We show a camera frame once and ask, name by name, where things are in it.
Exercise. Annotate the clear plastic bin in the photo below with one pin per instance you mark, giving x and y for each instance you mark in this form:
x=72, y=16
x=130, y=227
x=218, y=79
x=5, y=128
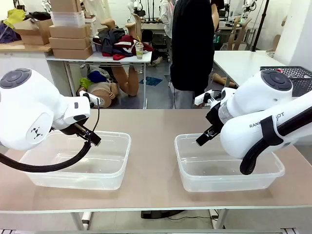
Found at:
x=207, y=180
x=109, y=175

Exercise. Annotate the yellow green cloth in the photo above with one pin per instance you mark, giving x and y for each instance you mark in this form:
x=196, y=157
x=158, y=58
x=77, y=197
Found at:
x=14, y=17

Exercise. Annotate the wooden counter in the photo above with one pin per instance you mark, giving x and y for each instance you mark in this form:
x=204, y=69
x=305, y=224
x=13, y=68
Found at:
x=24, y=47

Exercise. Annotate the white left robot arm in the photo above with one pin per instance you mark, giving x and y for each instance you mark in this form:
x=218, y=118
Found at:
x=29, y=109

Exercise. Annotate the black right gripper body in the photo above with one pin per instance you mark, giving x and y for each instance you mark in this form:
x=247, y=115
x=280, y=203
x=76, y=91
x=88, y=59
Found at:
x=214, y=119

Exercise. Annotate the white plastic crate stack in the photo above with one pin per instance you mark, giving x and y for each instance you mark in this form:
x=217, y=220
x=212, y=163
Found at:
x=68, y=19

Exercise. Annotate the plastic drink cup with straw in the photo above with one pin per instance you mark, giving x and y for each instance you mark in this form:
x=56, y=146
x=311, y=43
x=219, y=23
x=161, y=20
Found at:
x=139, y=51

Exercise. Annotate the pile of clothes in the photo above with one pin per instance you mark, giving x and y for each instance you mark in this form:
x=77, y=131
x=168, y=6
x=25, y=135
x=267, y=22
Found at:
x=124, y=45

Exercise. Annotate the dark grey garment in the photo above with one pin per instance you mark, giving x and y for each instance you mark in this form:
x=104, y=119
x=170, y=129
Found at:
x=109, y=40

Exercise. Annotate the person in black sweater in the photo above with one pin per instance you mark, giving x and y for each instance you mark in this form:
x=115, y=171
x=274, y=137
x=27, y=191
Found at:
x=190, y=48

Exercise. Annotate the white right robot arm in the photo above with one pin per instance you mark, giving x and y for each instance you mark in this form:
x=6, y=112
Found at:
x=243, y=136

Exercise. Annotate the flat brown cardboard box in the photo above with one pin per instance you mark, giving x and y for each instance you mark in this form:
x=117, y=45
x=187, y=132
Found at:
x=69, y=31
x=69, y=43
x=72, y=53

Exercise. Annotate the purple cloth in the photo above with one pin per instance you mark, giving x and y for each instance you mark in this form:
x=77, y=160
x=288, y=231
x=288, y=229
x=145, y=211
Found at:
x=8, y=34

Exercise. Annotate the white table leg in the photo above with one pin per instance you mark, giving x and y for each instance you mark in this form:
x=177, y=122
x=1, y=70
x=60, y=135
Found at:
x=219, y=219
x=84, y=219

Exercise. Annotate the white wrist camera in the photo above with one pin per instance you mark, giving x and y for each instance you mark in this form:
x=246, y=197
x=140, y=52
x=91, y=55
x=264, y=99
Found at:
x=89, y=97
x=201, y=98

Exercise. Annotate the wooden chair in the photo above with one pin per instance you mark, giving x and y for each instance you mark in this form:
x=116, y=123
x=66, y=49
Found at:
x=240, y=34

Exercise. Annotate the black lattice plastic basket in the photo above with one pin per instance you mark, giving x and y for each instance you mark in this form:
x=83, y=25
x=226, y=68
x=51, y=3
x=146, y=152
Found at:
x=301, y=85

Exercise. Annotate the tall brown cardboard box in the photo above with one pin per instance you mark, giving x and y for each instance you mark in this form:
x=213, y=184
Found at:
x=64, y=6

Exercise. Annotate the large white table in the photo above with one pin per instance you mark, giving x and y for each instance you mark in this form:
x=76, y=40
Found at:
x=243, y=63

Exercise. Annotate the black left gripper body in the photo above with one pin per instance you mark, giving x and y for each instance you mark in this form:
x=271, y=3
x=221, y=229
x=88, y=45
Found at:
x=73, y=130

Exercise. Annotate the tan mannequin legs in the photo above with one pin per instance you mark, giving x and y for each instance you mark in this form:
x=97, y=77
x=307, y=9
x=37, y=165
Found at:
x=129, y=83

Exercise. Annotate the white folding table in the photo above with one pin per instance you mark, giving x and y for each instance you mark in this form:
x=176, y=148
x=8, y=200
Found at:
x=97, y=57

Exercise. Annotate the tan mannequin foot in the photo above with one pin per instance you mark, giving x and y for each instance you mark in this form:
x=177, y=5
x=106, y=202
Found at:
x=111, y=24
x=135, y=26

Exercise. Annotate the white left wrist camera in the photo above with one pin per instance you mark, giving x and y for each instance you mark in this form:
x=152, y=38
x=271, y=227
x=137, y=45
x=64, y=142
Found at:
x=89, y=97

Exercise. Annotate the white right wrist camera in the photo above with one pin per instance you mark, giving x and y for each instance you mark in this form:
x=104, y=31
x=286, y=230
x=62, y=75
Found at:
x=201, y=98

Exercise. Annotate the white lattice basket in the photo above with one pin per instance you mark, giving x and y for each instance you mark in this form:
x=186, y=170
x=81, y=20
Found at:
x=90, y=24

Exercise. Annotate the black tripod pole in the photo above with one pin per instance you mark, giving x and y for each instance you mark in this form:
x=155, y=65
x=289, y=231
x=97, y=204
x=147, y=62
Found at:
x=259, y=26

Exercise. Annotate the tan mannequin torso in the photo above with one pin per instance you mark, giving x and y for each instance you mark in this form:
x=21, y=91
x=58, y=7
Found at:
x=104, y=91

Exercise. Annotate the open brown cardboard box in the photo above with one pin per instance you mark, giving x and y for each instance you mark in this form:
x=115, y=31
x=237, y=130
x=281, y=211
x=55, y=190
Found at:
x=31, y=34

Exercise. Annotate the blue mat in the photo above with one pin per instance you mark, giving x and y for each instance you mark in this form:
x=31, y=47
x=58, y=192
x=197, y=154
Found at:
x=151, y=81

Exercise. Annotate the person in white clothing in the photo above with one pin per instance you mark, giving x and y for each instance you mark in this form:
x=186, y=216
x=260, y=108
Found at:
x=167, y=19

